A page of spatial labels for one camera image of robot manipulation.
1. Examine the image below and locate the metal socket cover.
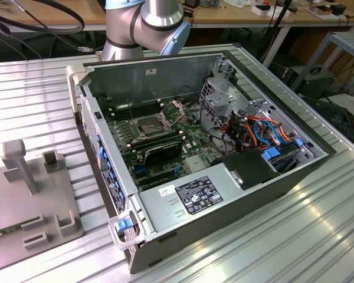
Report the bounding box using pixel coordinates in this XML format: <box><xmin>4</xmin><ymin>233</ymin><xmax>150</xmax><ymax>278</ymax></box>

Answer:
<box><xmin>159</xmin><ymin>99</ymin><xmax>186</xmax><ymax>128</ymax></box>

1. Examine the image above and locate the thin wire locking lever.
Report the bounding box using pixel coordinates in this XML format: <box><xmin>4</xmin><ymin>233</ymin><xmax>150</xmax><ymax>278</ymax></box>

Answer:
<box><xmin>125</xmin><ymin>99</ymin><xmax>135</xmax><ymax>122</ymax></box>

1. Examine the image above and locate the CPU socket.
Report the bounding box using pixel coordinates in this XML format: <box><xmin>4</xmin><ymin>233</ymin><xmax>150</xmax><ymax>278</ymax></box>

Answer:
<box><xmin>129</xmin><ymin>115</ymin><xmax>169</xmax><ymax>140</ymax></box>

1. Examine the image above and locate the green motherboard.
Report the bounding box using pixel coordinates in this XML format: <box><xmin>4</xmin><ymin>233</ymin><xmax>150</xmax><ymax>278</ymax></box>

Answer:
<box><xmin>101</xmin><ymin>94</ymin><xmax>225</xmax><ymax>192</ymax></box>

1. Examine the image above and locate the black graphics card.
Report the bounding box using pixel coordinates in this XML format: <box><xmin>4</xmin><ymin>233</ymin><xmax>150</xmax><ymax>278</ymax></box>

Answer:
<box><xmin>141</xmin><ymin>139</ymin><xmax>184</xmax><ymax>166</ymax></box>

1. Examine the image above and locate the silver chipset heatsink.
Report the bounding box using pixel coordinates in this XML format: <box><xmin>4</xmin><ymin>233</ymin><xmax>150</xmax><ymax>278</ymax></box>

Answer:
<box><xmin>183</xmin><ymin>155</ymin><xmax>209</xmax><ymax>174</ymax></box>

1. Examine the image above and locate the black expansion slot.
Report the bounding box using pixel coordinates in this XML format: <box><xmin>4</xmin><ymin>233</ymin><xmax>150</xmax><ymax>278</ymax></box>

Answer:
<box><xmin>138</xmin><ymin>176</ymin><xmax>178</xmax><ymax>191</ymax></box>
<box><xmin>135</xmin><ymin>170</ymin><xmax>178</xmax><ymax>183</ymax></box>

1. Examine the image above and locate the black RAM slot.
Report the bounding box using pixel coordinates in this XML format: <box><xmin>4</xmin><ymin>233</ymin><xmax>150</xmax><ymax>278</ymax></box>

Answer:
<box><xmin>110</xmin><ymin>101</ymin><xmax>163</xmax><ymax>115</ymax></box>
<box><xmin>107</xmin><ymin>98</ymin><xmax>160</xmax><ymax>111</ymax></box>
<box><xmin>112</xmin><ymin>105</ymin><xmax>165</xmax><ymax>119</ymax></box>
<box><xmin>114</xmin><ymin>108</ymin><xmax>167</xmax><ymax>121</ymax></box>

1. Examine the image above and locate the blue expansion slot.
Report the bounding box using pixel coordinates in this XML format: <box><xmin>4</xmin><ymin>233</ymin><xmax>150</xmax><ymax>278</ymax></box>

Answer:
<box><xmin>133</xmin><ymin>164</ymin><xmax>181</xmax><ymax>177</ymax></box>

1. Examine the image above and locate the silver drive cage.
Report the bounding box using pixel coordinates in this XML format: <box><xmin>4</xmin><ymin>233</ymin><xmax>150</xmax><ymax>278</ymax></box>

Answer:
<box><xmin>198</xmin><ymin>54</ymin><xmax>274</xmax><ymax>139</ymax></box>

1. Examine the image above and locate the silver power supply unit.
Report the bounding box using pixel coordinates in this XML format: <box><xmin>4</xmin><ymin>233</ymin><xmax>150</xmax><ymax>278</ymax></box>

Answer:
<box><xmin>129</xmin><ymin>163</ymin><xmax>246</xmax><ymax>236</ymax></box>

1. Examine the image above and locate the black plastic fan shroud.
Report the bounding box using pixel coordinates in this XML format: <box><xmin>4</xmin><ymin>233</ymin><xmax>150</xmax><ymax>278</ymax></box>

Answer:
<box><xmin>209</xmin><ymin>149</ymin><xmax>281</xmax><ymax>192</ymax></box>

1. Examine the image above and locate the blue disk carrier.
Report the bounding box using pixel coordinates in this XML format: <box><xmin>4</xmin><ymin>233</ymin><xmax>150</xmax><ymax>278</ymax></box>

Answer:
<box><xmin>261</xmin><ymin>148</ymin><xmax>281</xmax><ymax>162</ymax></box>

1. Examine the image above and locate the blue case latch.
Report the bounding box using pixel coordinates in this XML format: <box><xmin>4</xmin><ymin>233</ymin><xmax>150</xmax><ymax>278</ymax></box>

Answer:
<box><xmin>114</xmin><ymin>218</ymin><xmax>130</xmax><ymax>234</ymax></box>

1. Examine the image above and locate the open grey PC case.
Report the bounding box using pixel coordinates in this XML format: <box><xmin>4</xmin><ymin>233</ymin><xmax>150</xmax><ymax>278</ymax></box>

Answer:
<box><xmin>65</xmin><ymin>50</ymin><xmax>337</xmax><ymax>275</ymax></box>

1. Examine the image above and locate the black equipment case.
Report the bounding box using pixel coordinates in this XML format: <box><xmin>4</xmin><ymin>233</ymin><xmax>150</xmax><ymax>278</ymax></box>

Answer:
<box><xmin>283</xmin><ymin>65</ymin><xmax>337</xmax><ymax>100</ymax></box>

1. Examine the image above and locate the grey parts rack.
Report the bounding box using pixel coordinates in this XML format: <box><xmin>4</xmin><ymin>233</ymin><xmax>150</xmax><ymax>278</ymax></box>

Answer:
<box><xmin>0</xmin><ymin>140</ymin><xmax>85</xmax><ymax>266</ymax></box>

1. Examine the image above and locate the white box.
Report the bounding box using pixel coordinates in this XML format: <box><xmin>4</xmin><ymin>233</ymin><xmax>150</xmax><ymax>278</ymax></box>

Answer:
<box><xmin>251</xmin><ymin>3</ymin><xmax>291</xmax><ymax>17</ymax></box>

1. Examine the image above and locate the long wooden desk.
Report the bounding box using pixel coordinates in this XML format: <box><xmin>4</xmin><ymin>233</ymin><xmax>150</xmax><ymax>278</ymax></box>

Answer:
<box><xmin>0</xmin><ymin>0</ymin><xmax>354</xmax><ymax>33</ymax></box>

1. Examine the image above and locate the brown cardboard box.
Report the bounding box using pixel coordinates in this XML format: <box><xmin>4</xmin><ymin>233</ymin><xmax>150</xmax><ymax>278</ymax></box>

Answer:
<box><xmin>306</xmin><ymin>5</ymin><xmax>333</xmax><ymax>19</ymax></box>

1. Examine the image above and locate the grey slatted side table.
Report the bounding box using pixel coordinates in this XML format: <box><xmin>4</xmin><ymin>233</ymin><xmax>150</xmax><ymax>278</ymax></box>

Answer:
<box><xmin>291</xmin><ymin>31</ymin><xmax>354</xmax><ymax>92</ymax></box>

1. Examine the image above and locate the small black device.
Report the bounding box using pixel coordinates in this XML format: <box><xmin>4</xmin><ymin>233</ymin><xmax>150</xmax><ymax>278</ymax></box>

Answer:
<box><xmin>332</xmin><ymin>3</ymin><xmax>348</xmax><ymax>16</ymax></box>

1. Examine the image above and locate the black wire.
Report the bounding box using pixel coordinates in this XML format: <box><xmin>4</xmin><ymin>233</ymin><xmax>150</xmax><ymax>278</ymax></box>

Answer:
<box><xmin>198</xmin><ymin>98</ymin><xmax>234</xmax><ymax>154</ymax></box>

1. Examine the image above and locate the orange wire bundle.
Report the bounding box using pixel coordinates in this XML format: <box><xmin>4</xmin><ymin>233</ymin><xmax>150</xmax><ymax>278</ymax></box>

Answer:
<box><xmin>221</xmin><ymin>115</ymin><xmax>297</xmax><ymax>152</ymax></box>

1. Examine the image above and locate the blue wire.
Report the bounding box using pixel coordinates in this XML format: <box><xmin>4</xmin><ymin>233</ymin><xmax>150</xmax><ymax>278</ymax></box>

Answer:
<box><xmin>253</xmin><ymin>118</ymin><xmax>275</xmax><ymax>147</ymax></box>
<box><xmin>265</xmin><ymin>118</ymin><xmax>285</xmax><ymax>144</ymax></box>

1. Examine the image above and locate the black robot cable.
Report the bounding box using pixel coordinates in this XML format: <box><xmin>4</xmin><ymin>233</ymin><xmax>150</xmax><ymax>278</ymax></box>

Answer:
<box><xmin>0</xmin><ymin>0</ymin><xmax>93</xmax><ymax>55</ymax></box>

